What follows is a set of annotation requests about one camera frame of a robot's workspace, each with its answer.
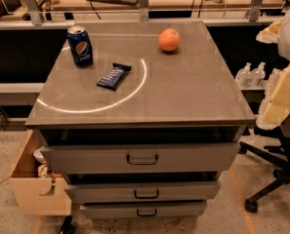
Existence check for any clear plastic bottle left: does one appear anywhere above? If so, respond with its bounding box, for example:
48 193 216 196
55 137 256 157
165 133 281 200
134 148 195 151
235 62 251 88

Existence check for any clear plastic bottle right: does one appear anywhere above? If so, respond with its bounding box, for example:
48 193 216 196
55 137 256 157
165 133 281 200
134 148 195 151
250 61 266 87

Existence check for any grey metal rail frame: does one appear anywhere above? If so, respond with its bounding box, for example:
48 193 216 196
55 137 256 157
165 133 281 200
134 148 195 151
0 0 290 30

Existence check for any bottom grey drawer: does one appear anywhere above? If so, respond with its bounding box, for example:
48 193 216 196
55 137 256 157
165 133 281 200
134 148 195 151
80 201 207 219

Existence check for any top grey drawer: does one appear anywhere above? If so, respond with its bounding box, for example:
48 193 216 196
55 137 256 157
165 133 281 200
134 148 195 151
40 142 239 174

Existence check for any grey drawer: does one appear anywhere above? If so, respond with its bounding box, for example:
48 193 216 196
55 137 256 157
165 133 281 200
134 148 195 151
40 142 239 174
80 201 207 219
64 181 221 204

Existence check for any clear plastic bottle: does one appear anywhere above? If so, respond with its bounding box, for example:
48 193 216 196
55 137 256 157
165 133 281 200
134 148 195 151
235 62 251 88
250 61 266 87

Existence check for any orange fruit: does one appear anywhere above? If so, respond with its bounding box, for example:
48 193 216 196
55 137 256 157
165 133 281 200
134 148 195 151
158 28 181 52

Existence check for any wooden box on floor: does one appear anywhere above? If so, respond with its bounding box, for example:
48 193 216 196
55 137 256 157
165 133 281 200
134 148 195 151
8 131 71 215

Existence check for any blue Pepsi can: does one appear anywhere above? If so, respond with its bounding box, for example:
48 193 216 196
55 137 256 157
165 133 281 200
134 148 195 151
66 25 93 67

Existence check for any middle grey drawer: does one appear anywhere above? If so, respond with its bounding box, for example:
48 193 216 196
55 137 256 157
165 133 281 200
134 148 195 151
64 181 221 204

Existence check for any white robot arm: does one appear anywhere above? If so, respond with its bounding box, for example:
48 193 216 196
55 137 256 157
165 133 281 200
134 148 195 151
257 9 290 129

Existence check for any dark blue snack bar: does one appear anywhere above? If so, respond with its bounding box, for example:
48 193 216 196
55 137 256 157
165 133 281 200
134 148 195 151
97 63 132 91

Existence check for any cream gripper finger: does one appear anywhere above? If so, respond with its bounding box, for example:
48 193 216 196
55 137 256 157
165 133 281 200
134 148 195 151
262 64 290 126

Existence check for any black office chair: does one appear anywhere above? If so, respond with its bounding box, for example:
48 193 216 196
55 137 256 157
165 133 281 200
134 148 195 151
239 115 290 213

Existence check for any grey drawer cabinet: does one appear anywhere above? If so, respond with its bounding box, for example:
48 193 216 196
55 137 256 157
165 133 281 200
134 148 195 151
24 19 257 220

